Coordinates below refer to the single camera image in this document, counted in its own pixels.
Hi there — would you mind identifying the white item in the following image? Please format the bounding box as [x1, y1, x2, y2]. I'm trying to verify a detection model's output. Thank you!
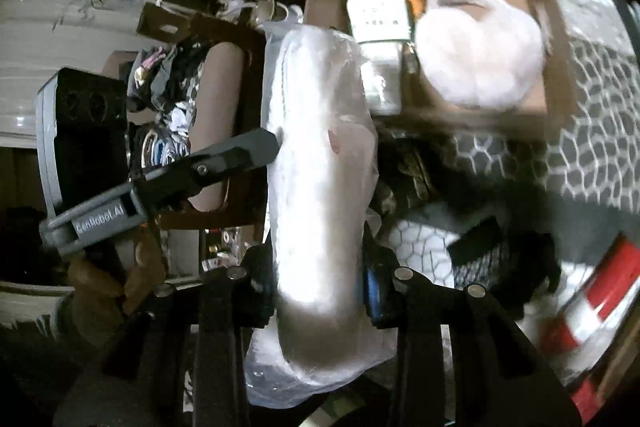
[244, 23, 396, 409]

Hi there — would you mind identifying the red white bottle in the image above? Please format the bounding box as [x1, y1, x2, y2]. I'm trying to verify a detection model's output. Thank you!
[539, 235, 639, 423]

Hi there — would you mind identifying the white furry slipper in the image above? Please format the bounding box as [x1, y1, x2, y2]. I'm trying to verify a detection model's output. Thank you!
[414, 0, 546, 112]

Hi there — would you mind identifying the clear green-edged plastic bag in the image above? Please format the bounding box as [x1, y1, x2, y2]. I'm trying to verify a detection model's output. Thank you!
[346, 0, 419, 117]

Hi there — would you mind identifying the orange printed cloth bag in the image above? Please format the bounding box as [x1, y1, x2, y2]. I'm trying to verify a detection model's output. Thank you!
[407, 0, 426, 20]

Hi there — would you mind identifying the black NY baseball cap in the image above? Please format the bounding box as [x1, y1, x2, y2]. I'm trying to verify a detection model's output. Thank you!
[370, 130, 461, 225]

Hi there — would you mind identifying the black knit beanie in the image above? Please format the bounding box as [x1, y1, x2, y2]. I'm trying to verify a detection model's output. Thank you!
[447, 216, 562, 295]

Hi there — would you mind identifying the person's left hand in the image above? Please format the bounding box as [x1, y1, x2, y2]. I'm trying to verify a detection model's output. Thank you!
[68, 225, 166, 349]

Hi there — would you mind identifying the white garment steamer base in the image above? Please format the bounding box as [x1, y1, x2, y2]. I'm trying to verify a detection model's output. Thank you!
[216, 0, 304, 29]

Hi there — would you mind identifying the grey patterned table mat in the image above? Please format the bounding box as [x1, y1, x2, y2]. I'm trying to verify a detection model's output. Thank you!
[374, 0, 640, 308]

